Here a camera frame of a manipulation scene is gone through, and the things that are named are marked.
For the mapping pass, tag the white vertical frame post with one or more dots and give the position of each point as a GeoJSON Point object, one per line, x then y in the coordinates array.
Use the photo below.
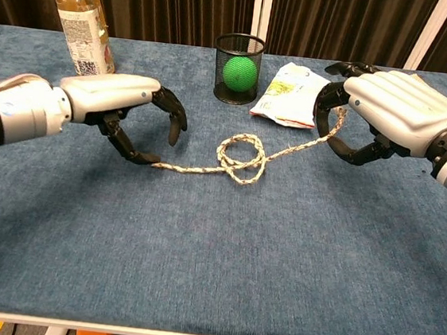
{"type": "Point", "coordinates": [263, 7]}

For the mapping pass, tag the black mesh pen cup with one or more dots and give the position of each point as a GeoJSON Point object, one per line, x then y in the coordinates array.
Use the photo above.
{"type": "Point", "coordinates": [220, 87]}

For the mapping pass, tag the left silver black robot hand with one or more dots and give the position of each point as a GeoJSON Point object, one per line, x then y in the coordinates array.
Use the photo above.
{"type": "Point", "coordinates": [107, 95]}

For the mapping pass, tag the white slanted frame post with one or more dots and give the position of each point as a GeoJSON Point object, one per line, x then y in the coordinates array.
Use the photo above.
{"type": "Point", "coordinates": [429, 33]}

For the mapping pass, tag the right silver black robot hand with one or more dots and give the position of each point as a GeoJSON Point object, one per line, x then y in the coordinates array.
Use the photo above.
{"type": "Point", "coordinates": [398, 106]}

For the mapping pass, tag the green ball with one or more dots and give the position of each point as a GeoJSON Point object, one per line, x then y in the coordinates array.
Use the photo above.
{"type": "Point", "coordinates": [239, 74]}

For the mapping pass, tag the blue table cloth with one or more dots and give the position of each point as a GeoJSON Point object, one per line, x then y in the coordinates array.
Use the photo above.
{"type": "Point", "coordinates": [199, 245]}

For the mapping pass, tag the dark brown curtain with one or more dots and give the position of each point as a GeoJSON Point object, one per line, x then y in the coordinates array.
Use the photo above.
{"type": "Point", "coordinates": [172, 6]}

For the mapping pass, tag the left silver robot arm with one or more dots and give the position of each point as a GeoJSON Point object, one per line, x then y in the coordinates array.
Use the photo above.
{"type": "Point", "coordinates": [13, 113]}

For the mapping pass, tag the white snack packet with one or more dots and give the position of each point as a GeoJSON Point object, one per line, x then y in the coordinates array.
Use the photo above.
{"type": "Point", "coordinates": [286, 98]}

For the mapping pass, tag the tea bottle with white cap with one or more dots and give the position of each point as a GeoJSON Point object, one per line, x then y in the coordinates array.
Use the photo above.
{"type": "Point", "coordinates": [83, 33]}

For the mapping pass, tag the white table leg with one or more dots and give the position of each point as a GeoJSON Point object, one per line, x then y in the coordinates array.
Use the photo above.
{"type": "Point", "coordinates": [55, 334]}

